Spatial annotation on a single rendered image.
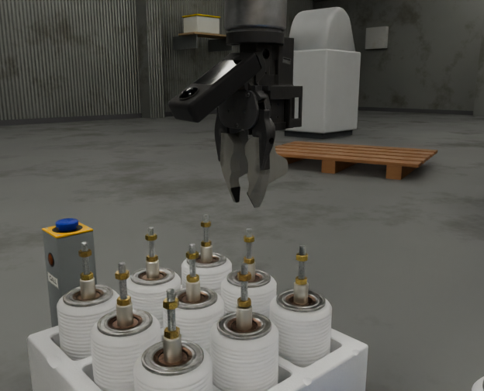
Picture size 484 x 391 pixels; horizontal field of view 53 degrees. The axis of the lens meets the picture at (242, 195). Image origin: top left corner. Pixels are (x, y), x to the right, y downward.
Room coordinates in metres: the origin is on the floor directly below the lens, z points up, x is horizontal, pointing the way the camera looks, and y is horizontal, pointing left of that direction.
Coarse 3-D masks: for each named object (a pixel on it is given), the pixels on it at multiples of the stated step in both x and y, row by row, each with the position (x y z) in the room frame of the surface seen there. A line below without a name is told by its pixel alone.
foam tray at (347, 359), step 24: (48, 336) 0.71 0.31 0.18; (336, 336) 0.71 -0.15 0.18; (48, 360) 0.64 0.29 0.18; (72, 360) 0.64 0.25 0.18; (336, 360) 0.64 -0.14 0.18; (360, 360) 0.67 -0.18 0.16; (48, 384) 0.65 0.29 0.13; (72, 384) 0.58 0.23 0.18; (288, 384) 0.58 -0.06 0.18; (312, 384) 0.59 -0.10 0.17; (336, 384) 0.63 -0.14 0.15; (360, 384) 0.67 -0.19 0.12
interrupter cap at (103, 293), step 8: (80, 288) 0.73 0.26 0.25; (96, 288) 0.73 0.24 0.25; (104, 288) 0.73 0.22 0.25; (64, 296) 0.69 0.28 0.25; (72, 296) 0.70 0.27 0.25; (80, 296) 0.70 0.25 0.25; (96, 296) 0.70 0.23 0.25; (104, 296) 0.70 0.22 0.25; (72, 304) 0.67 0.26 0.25; (80, 304) 0.67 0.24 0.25; (88, 304) 0.67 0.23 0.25; (96, 304) 0.67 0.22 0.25
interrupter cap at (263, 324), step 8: (224, 320) 0.62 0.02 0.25; (232, 320) 0.62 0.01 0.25; (256, 320) 0.62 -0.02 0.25; (264, 320) 0.62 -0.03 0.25; (224, 328) 0.60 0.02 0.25; (232, 328) 0.60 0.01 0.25; (256, 328) 0.60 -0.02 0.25; (264, 328) 0.60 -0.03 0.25; (232, 336) 0.57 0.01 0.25; (240, 336) 0.57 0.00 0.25; (248, 336) 0.57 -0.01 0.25; (256, 336) 0.57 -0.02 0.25
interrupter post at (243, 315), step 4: (240, 308) 0.60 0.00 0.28; (244, 308) 0.60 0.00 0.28; (248, 308) 0.60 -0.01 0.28; (240, 312) 0.60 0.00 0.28; (244, 312) 0.60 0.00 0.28; (248, 312) 0.60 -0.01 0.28; (240, 316) 0.60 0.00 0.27; (244, 316) 0.60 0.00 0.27; (248, 316) 0.60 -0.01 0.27; (240, 320) 0.60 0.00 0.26; (244, 320) 0.60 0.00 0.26; (248, 320) 0.60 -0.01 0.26; (240, 324) 0.60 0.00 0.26; (244, 324) 0.60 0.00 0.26; (248, 324) 0.60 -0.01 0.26; (240, 328) 0.60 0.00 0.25; (244, 328) 0.60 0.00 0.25; (248, 328) 0.60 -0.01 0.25
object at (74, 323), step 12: (60, 300) 0.69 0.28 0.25; (108, 300) 0.69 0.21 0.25; (60, 312) 0.67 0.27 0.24; (72, 312) 0.66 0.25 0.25; (84, 312) 0.66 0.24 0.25; (96, 312) 0.66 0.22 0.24; (108, 312) 0.68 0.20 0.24; (60, 324) 0.67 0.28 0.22; (72, 324) 0.66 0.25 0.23; (84, 324) 0.66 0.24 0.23; (60, 336) 0.68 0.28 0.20; (72, 336) 0.66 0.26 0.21; (84, 336) 0.66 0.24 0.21; (60, 348) 0.68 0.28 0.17; (72, 348) 0.66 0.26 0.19; (84, 348) 0.66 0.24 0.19
